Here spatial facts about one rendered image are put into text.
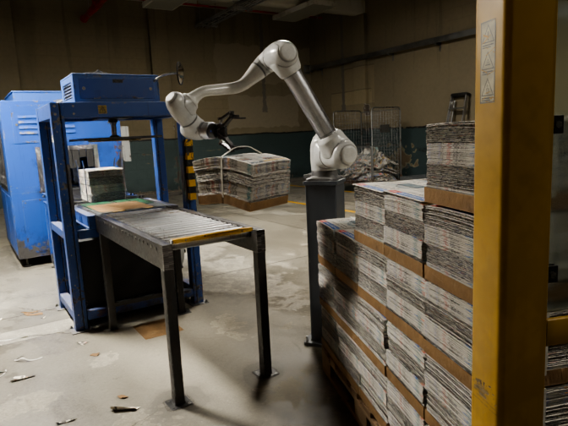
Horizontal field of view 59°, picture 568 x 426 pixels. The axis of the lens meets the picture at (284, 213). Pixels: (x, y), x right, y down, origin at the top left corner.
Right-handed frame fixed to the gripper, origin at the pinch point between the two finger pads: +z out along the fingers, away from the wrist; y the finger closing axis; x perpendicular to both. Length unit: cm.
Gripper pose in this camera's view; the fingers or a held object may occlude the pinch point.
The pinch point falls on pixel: (242, 132)
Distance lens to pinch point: 248.3
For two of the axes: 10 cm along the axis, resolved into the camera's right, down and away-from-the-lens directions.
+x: -6.0, 1.8, -7.8
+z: 8.0, 1.3, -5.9
